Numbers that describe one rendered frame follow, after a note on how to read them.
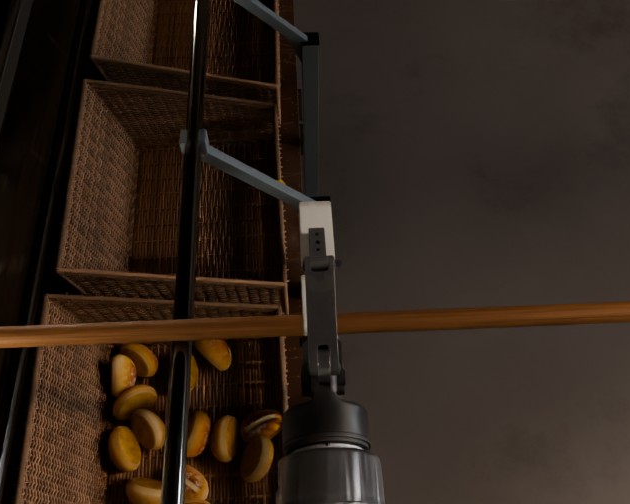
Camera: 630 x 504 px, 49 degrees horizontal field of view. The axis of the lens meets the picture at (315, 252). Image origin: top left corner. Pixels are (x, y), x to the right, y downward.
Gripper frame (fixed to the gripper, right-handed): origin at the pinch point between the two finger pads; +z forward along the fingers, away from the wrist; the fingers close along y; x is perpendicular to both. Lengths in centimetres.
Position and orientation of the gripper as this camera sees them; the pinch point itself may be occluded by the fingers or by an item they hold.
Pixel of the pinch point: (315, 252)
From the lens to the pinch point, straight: 69.5
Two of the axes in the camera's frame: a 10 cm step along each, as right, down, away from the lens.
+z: -0.5, -8.5, 5.2
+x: 10.0, -0.4, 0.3
